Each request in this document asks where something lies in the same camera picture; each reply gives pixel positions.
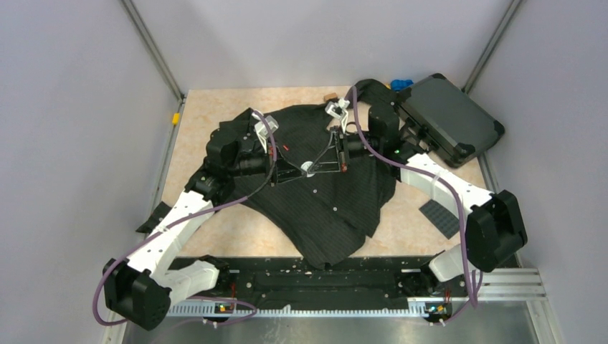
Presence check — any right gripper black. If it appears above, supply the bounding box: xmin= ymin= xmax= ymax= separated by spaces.
xmin=308 ymin=126 xmax=381 ymax=174

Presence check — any black pinstriped shirt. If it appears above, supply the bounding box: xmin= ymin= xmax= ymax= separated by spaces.
xmin=136 ymin=78 xmax=400 ymax=271

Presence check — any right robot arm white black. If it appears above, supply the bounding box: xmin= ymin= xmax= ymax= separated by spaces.
xmin=324 ymin=97 xmax=528 ymax=295

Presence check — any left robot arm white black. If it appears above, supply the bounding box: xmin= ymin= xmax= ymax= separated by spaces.
xmin=92 ymin=111 xmax=280 ymax=330

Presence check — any brown wooden block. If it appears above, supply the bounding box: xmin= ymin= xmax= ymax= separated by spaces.
xmin=323 ymin=92 xmax=338 ymax=102

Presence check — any blue toy piece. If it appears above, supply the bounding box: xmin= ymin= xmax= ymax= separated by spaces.
xmin=389 ymin=79 xmax=414 ymax=92

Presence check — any dark grey hard case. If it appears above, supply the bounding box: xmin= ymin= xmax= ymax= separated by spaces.
xmin=396 ymin=73 xmax=505 ymax=168

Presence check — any dark grey studded baseplate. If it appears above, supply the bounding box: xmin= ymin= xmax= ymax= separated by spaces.
xmin=419 ymin=200 xmax=460 ymax=239

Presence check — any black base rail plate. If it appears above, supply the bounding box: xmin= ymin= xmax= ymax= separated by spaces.
xmin=140 ymin=255 xmax=518 ymax=315

